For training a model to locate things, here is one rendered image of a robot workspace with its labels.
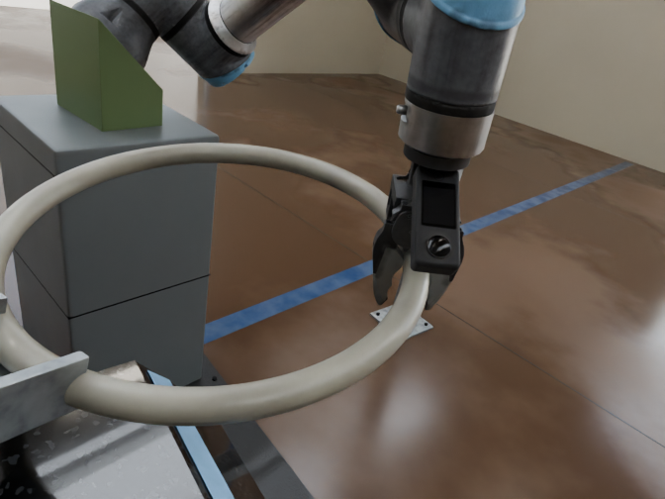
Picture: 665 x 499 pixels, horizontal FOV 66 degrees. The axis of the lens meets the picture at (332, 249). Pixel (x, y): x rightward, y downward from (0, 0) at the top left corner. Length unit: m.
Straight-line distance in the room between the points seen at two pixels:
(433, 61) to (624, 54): 6.24
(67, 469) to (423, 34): 0.51
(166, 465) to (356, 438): 1.22
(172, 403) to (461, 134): 0.35
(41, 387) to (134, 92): 0.97
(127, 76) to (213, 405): 0.99
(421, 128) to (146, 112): 0.94
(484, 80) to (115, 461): 0.49
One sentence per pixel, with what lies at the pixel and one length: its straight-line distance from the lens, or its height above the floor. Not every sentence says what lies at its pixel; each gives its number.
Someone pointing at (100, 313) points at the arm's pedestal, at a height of 0.41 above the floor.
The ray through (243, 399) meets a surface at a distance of 0.42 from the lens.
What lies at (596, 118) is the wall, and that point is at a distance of 6.77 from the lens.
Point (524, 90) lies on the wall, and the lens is 7.07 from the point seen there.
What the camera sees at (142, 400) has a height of 0.96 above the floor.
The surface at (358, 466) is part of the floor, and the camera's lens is 1.66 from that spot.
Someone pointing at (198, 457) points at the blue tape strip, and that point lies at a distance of 0.57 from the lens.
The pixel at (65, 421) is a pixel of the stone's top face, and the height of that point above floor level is 0.83.
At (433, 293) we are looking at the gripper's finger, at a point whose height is 0.95.
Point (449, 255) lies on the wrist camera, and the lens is 0.51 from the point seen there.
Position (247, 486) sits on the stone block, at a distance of 0.62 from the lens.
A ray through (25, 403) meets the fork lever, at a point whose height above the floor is 0.96.
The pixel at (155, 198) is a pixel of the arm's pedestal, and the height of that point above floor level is 0.70.
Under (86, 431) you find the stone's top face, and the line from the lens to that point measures 0.58.
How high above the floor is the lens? 1.27
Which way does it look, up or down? 28 degrees down
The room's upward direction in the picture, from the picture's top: 12 degrees clockwise
